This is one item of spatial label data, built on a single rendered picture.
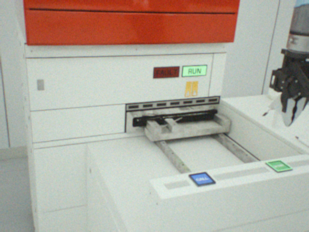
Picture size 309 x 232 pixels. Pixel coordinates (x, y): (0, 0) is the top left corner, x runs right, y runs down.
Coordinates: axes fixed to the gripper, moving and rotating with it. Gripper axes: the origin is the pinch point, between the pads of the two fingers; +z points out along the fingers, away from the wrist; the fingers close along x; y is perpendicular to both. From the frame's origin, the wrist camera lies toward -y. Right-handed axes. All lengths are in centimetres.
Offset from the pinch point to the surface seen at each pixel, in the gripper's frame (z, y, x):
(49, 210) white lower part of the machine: 58, 59, 61
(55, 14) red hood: -22, 54, 56
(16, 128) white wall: 85, 207, 69
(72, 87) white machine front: 5, 59, 51
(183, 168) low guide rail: 25.6, 24.6, 18.9
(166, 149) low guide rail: 26, 39, 19
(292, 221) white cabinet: 31.9, -3.9, -5.2
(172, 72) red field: 1, 58, 10
